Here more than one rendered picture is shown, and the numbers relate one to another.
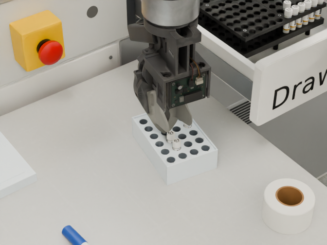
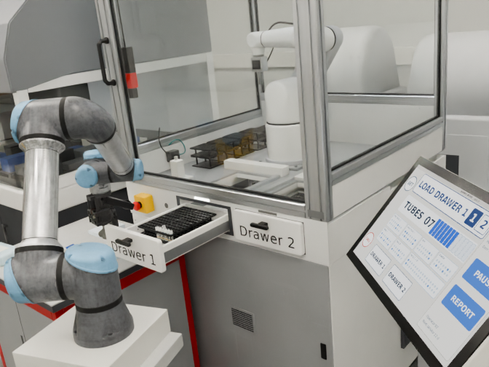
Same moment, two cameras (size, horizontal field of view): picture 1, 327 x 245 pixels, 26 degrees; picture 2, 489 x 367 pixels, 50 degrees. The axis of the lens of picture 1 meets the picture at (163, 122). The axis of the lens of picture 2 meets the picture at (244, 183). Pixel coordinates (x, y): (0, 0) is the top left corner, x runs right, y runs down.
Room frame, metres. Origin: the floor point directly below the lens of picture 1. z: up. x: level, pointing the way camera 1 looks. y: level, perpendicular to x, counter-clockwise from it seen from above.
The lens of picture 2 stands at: (0.96, -1.91, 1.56)
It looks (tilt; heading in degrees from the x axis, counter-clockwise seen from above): 17 degrees down; 79
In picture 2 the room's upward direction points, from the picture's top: 6 degrees counter-clockwise
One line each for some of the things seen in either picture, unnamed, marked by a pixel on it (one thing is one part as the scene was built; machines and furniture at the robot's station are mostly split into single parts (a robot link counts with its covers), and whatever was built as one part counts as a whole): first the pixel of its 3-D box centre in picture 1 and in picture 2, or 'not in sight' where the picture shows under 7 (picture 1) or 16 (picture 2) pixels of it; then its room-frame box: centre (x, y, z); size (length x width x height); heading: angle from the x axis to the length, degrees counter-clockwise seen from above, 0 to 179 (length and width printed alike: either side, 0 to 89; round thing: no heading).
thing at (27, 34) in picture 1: (38, 41); (143, 203); (0.93, 0.20, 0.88); 0.07 x 0.05 x 0.07; 126
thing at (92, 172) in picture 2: not in sight; (94, 173); (0.79, -0.11, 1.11); 0.11 x 0.11 x 0.08; 79
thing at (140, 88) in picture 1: (150, 85); not in sight; (0.80, 0.02, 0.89); 0.05 x 0.02 x 0.09; 116
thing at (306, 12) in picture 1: (283, 19); (156, 230); (0.96, -0.19, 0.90); 0.18 x 0.02 x 0.01; 126
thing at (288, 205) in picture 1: (287, 205); not in sight; (0.67, -0.17, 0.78); 0.07 x 0.07 x 0.04
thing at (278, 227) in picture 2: not in sight; (267, 231); (1.33, -0.31, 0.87); 0.29 x 0.02 x 0.11; 126
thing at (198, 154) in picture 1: (173, 142); not in sight; (0.80, -0.02, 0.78); 0.12 x 0.08 x 0.04; 26
